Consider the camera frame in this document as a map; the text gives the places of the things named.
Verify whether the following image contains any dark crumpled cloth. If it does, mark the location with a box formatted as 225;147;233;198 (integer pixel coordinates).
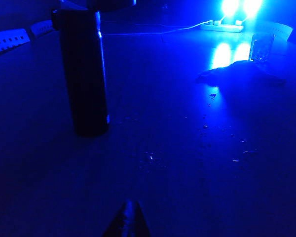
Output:
196;60;287;87

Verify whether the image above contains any black thermos cup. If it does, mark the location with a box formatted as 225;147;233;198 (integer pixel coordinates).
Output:
51;8;111;136

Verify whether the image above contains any medium white perforated strip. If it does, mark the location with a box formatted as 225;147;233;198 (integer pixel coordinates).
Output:
29;19;55;38

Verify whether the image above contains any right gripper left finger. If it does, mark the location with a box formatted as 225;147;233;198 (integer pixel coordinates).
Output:
102;200;130;237

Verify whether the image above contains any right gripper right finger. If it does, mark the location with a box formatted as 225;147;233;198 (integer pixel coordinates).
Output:
129;200;150;237

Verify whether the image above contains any round USB lamp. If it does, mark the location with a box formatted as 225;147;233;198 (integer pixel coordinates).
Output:
218;0;240;22

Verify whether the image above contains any large white perforated strip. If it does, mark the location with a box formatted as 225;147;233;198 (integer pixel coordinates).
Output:
0;28;31;59

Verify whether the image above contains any white printed paper card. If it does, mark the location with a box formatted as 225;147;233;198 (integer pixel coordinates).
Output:
261;21;295;42

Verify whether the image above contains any white power cable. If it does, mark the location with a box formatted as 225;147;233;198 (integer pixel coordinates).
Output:
101;21;214;36

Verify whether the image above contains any white power strip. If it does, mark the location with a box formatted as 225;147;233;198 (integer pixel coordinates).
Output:
199;19;245;34

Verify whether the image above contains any clear patterned glass tumbler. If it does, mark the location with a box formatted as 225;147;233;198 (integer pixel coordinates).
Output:
248;32;275;64

